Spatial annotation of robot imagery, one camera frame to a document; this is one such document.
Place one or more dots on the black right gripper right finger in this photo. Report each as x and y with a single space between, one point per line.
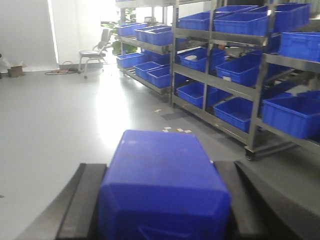
250 217

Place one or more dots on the blue bin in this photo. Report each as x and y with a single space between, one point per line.
298 116
236 111

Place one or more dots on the green potted plant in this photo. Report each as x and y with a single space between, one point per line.
121 22

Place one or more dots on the grey office chair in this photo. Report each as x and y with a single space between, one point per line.
97 53

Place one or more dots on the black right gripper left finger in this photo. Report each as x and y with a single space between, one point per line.
73 214

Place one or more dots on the near steel shelf rack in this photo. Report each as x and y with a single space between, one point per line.
252 52

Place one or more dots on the blue bin front right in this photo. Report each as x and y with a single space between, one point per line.
298 116

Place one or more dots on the blue bin lower middle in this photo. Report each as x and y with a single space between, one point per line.
236 111

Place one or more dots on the blue bottle-shaped part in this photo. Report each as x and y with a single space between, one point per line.
162 186

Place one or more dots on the cardboard box on floor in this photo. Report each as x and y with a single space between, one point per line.
16 70

